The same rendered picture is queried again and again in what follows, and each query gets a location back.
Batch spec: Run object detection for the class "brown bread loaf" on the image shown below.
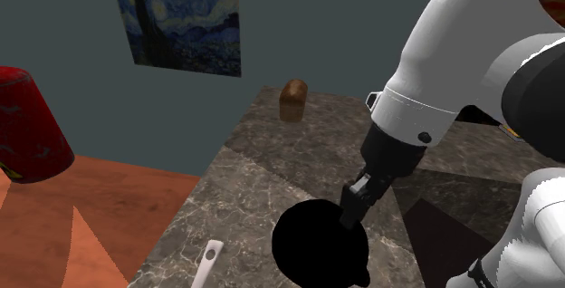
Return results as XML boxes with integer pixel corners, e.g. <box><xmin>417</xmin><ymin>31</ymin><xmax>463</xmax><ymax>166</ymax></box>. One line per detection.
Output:
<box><xmin>278</xmin><ymin>79</ymin><xmax>309</xmax><ymax>124</ymax></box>

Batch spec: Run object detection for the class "black round object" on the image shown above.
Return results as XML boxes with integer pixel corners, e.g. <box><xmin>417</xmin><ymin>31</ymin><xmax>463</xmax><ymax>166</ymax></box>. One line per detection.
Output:
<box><xmin>271</xmin><ymin>197</ymin><xmax>371</xmax><ymax>288</ymax></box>

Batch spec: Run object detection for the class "red cylinder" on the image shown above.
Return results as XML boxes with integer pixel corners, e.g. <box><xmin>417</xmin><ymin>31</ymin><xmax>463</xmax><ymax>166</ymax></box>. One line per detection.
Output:
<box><xmin>0</xmin><ymin>65</ymin><xmax>76</xmax><ymax>185</ymax></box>

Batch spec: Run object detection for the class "white utensil handle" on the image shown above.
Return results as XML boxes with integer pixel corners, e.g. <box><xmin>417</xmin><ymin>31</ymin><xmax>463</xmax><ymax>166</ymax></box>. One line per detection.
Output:
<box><xmin>189</xmin><ymin>239</ymin><xmax>225</xmax><ymax>288</ymax></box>

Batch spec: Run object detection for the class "blue night sky wall picture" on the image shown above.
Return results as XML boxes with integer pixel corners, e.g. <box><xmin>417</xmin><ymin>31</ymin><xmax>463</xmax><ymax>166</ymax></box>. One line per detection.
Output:
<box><xmin>108</xmin><ymin>0</ymin><xmax>243</xmax><ymax>79</ymax></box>

